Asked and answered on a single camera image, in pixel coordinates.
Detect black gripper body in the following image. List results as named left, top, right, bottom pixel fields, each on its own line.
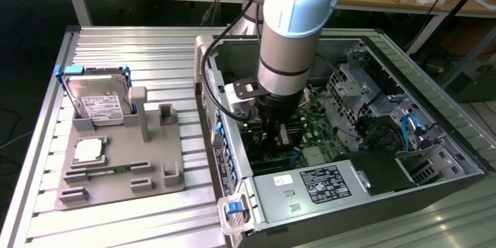
left=256, top=92, right=304, bottom=123

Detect black expansion slot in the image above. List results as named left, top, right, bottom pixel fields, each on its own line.
left=253, top=160, right=297, bottom=174
left=251, top=153, right=295, bottom=164

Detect green motherboard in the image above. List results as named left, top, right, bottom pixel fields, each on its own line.
left=236, top=85, right=349, bottom=173

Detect silver chipset heatsink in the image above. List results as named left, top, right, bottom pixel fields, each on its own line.
left=303, top=146, right=331, bottom=165

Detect perforated metal drive cage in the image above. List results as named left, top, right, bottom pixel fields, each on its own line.
left=325, top=43, right=392, bottom=132

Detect grey power supply with label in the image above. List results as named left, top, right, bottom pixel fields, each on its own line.
left=251, top=162, right=371, bottom=224

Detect black plastic shroud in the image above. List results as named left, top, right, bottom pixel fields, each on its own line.
left=348, top=152, right=420, bottom=196

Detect grey disk bay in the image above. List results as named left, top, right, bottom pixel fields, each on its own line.
left=397, top=143, right=472, bottom=186

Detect grey parts rack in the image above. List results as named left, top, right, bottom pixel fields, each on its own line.
left=53, top=85, right=187, bottom=211

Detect green RAM stick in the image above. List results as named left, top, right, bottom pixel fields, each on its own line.
left=87, top=165, right=132, bottom=175

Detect hard disk with blue carrier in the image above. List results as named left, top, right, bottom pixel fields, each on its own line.
left=53, top=63, right=135, bottom=127

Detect CPU chip silver lid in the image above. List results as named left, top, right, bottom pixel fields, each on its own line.
left=73, top=139, right=107, bottom=164

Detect black computer tower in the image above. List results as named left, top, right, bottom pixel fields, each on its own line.
left=443, top=63, right=496, bottom=103

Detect black and grey PC case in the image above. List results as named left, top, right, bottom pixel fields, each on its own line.
left=193, top=28, right=496, bottom=248

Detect black tripod pole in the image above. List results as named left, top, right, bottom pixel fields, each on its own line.
left=403, top=0, right=496, bottom=54

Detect cluttered wooden desk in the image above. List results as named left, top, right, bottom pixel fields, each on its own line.
left=332, top=0, right=496, bottom=54

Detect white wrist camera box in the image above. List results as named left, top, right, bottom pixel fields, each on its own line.
left=223, top=77, right=269, bottom=118

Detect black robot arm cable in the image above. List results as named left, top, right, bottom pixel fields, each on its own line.
left=200, top=0, right=261, bottom=121

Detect black power wire bundle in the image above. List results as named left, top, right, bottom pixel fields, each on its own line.
left=356, top=114, right=408, bottom=153

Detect blue disk wire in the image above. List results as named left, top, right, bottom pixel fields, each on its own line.
left=401, top=113, right=423, bottom=152

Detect hanging grey cable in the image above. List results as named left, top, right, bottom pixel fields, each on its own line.
left=200, top=0, right=225, bottom=27

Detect grey aluminium post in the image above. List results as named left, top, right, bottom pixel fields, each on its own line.
left=436, top=26, right=496, bottom=88

